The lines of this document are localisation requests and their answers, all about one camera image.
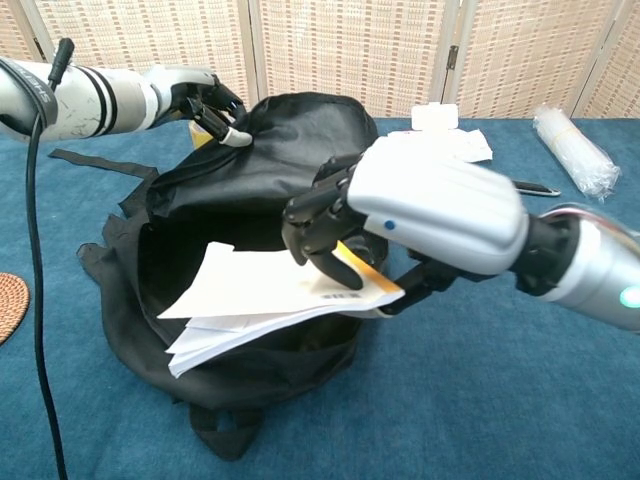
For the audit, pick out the white wet wipes pack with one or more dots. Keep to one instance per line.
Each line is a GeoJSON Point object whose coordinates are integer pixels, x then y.
{"type": "Point", "coordinates": [435, 117]}

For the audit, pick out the round woven rattan coaster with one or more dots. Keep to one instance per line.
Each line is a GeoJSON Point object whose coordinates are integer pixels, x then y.
{"type": "Point", "coordinates": [10, 305]}

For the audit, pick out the bamboo folding screen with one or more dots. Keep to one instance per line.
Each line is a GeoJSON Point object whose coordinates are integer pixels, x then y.
{"type": "Point", "coordinates": [350, 50]}

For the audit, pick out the black fabric backpack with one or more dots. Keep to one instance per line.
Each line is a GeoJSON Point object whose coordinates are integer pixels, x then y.
{"type": "Point", "coordinates": [250, 370]}

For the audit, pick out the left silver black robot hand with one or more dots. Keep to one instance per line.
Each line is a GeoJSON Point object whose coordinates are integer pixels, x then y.
{"type": "Point", "coordinates": [200, 95]}

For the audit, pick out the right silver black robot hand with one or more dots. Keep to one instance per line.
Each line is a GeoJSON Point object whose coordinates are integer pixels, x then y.
{"type": "Point", "coordinates": [440, 205]}

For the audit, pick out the blue table cloth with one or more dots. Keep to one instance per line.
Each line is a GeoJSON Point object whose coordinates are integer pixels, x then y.
{"type": "Point", "coordinates": [500, 400]}

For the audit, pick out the yellow packing tape roll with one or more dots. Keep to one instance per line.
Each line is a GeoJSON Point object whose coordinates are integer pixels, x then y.
{"type": "Point", "coordinates": [200, 136]}

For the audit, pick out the white notebook yellow spine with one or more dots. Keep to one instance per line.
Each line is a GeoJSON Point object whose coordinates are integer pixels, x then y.
{"type": "Point", "coordinates": [240, 295]}

